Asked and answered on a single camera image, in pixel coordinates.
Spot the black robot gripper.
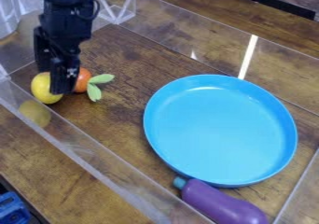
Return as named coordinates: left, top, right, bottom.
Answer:
left=33, top=0, right=97, bottom=94

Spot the yellow toy lemon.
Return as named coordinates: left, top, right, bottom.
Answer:
left=30, top=72, right=62, bottom=105

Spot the orange toy carrot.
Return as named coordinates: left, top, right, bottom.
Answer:
left=73, top=67, right=114, bottom=102

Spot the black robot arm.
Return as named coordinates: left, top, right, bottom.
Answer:
left=33, top=0, right=100, bottom=94

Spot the blue round tray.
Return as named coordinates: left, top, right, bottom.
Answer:
left=142, top=75, right=297, bottom=188

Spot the white grid curtain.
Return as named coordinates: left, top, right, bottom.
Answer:
left=0, top=0, right=117, bottom=40

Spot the blue plastic crate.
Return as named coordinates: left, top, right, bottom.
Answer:
left=0, top=191, right=30, bottom=224

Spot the purple toy eggplant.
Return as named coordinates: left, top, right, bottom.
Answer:
left=173, top=176, right=269, bottom=224

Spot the clear acrylic enclosure wall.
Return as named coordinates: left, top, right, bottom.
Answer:
left=0, top=0, right=319, bottom=224

